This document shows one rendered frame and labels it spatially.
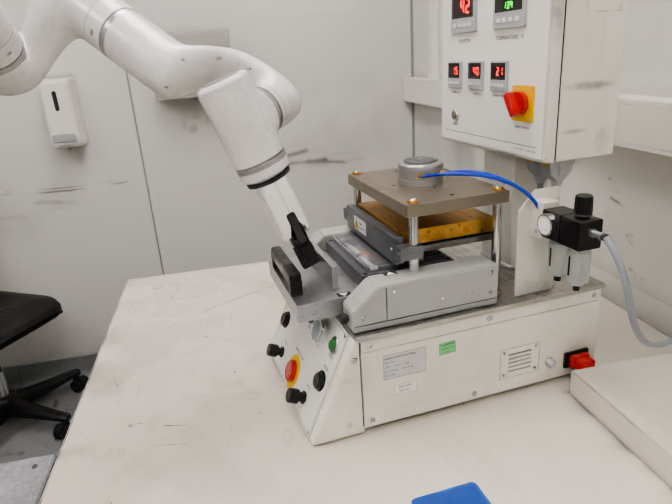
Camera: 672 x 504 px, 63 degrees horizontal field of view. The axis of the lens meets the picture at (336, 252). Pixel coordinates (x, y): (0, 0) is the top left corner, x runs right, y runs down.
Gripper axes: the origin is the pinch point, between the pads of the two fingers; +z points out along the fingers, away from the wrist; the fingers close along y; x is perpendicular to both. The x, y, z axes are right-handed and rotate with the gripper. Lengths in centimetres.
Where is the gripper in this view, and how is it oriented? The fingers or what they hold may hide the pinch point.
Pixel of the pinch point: (306, 254)
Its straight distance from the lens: 95.1
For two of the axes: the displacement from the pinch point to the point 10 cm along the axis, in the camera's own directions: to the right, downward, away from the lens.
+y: 3.1, 3.0, -9.0
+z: 3.8, 8.3, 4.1
